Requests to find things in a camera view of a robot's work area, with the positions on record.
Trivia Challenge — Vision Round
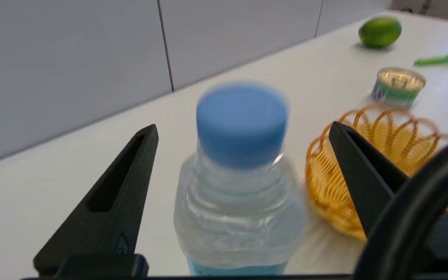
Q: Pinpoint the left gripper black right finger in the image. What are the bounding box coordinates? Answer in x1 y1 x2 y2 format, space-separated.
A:
328 121 448 273

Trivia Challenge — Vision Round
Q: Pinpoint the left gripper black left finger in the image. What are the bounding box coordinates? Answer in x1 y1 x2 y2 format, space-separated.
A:
33 124 159 273

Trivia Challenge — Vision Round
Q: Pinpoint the clear water bottle blue cap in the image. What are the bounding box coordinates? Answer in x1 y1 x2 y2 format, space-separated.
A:
173 81 307 277

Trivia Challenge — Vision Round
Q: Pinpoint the yellow wicker basket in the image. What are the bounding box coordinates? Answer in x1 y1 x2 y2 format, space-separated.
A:
305 104 448 242

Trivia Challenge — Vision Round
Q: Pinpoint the small tin can green label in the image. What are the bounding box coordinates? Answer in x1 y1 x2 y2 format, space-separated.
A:
371 67 427 109

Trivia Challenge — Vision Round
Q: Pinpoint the green lime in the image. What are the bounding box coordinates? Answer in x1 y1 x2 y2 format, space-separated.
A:
358 16 403 49

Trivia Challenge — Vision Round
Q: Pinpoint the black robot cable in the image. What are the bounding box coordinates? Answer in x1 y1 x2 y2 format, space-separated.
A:
354 130 448 280

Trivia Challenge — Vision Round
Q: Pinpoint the yellow spoon with green handle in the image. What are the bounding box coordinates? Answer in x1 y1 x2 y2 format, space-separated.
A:
414 50 448 66

